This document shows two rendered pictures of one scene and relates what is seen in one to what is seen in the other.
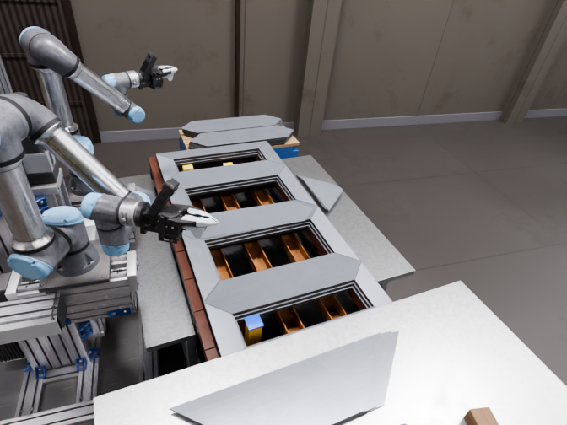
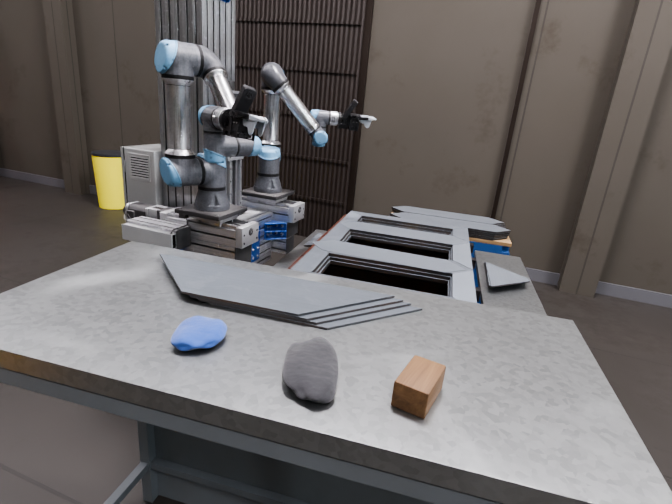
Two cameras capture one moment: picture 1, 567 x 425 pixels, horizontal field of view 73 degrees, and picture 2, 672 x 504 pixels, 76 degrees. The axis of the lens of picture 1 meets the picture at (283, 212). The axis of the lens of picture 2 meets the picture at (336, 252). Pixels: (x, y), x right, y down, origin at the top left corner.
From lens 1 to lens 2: 1.06 m
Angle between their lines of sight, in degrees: 39
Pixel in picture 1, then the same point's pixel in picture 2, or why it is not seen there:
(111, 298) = (221, 248)
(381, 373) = (354, 314)
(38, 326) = (160, 234)
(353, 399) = (298, 306)
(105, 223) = (206, 124)
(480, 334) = (540, 354)
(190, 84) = (443, 206)
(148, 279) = not seen: hidden behind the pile
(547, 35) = not seen: outside the picture
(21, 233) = (171, 139)
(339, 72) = (636, 225)
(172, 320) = not seen: hidden behind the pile
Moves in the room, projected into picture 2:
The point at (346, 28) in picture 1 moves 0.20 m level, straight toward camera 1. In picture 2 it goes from (651, 171) to (645, 172)
